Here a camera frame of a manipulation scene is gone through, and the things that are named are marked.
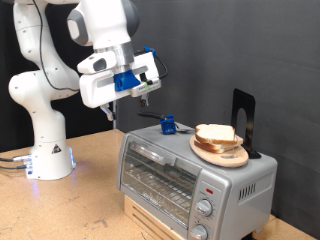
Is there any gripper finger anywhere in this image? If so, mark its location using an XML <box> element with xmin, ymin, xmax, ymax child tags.
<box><xmin>139</xmin><ymin>93</ymin><xmax>150</xmax><ymax>108</ymax></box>
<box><xmin>99</xmin><ymin>103</ymin><xmax>117</xmax><ymax>122</ymax></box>

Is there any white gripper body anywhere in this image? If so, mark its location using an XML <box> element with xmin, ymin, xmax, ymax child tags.
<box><xmin>77</xmin><ymin>49</ymin><xmax>162</xmax><ymax>109</ymax></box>

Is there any metal spatula with blue block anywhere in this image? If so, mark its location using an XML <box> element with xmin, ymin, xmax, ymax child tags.
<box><xmin>137</xmin><ymin>110</ymin><xmax>196</xmax><ymax>135</ymax></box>

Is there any glass oven door with handle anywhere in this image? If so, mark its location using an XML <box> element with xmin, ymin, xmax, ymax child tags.
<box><xmin>118</xmin><ymin>133</ymin><xmax>203</xmax><ymax>231</ymax></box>

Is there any metal oven rack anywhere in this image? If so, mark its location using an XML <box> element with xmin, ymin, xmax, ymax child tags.
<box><xmin>123</xmin><ymin>159</ymin><xmax>198</xmax><ymax>221</ymax></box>

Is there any silver toaster oven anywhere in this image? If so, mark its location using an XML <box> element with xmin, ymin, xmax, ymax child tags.
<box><xmin>116</xmin><ymin>123</ymin><xmax>278</xmax><ymax>240</ymax></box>

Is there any silver oven knob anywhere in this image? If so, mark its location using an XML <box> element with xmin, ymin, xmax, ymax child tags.
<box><xmin>189</xmin><ymin>223</ymin><xmax>209</xmax><ymax>240</ymax></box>
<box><xmin>194</xmin><ymin>198</ymin><xmax>214</xmax><ymax>218</ymax></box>

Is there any vertical metal pole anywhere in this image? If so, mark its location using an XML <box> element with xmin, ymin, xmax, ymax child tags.
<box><xmin>112</xmin><ymin>99</ymin><xmax>118</xmax><ymax>130</ymax></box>

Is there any black metal bookend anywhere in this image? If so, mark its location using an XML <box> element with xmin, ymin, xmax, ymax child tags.
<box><xmin>230</xmin><ymin>88</ymin><xmax>262</xmax><ymax>160</ymax></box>

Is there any round wooden board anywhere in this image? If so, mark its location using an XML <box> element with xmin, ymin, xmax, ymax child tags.
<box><xmin>189</xmin><ymin>133</ymin><xmax>250</xmax><ymax>169</ymax></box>

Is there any white wrist camera blue mount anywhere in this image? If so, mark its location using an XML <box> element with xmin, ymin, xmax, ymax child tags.
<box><xmin>113</xmin><ymin>69</ymin><xmax>162</xmax><ymax>98</ymax></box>

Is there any black camera cable blue plug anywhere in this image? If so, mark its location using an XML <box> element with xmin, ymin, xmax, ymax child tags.
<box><xmin>143</xmin><ymin>45</ymin><xmax>169</xmax><ymax>81</ymax></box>

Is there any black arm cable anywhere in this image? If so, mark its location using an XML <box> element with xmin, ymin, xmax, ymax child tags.
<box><xmin>31</xmin><ymin>0</ymin><xmax>81</xmax><ymax>93</ymax></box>

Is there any black cable silver connector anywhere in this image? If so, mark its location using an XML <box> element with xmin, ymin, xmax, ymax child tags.
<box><xmin>0</xmin><ymin>153</ymin><xmax>33</xmax><ymax>163</ymax></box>

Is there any black base cable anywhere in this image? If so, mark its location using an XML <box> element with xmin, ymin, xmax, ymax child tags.
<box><xmin>0</xmin><ymin>163</ymin><xmax>29</xmax><ymax>171</ymax></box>

